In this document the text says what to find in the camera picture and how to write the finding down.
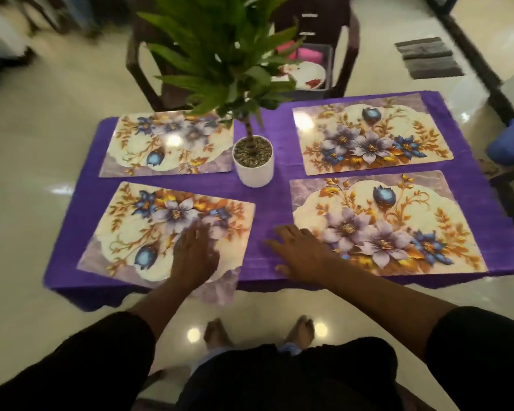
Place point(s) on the person's left hand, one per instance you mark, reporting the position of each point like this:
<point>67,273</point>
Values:
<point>195,261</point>

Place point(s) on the person's right hand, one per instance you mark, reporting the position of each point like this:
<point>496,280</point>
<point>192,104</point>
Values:
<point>308,261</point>

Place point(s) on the floral print placemat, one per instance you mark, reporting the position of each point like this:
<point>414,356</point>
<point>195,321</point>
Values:
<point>171,154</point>
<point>124,235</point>
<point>390,226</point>
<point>368,141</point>

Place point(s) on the person's right forearm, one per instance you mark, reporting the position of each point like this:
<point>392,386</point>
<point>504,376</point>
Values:
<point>390,303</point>

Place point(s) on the person's right foot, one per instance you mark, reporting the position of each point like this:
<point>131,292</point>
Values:
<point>300,331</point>

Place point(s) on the person's foot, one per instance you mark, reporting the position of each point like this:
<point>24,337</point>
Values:
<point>300,331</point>
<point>216,333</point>

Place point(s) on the person's left foot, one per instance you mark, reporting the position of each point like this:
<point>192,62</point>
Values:
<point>216,333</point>

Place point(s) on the person's light blue trousers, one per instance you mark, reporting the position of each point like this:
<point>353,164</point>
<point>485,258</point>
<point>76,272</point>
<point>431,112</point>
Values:
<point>244,357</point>

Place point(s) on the person's black shirt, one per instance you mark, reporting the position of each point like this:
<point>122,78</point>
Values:
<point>282,380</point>

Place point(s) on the purple tablecloth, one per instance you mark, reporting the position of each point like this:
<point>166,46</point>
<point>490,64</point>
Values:
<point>270,201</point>

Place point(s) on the green plant in white pot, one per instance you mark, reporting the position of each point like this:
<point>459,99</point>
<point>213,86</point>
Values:
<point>252,175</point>

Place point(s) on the grey plastic tub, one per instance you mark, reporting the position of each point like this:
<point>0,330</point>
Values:
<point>308,94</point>

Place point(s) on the white rose print plate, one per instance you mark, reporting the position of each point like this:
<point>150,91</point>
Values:
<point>304,74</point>

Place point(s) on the brown plastic armchair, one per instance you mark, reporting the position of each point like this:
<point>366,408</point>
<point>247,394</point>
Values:
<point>141,77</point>
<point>321,17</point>

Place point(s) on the blue plastic bucket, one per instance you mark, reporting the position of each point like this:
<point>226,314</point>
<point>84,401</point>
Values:
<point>512,145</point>

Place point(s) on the grey striped doormat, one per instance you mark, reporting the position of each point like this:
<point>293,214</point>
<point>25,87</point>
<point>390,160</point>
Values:
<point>428,59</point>

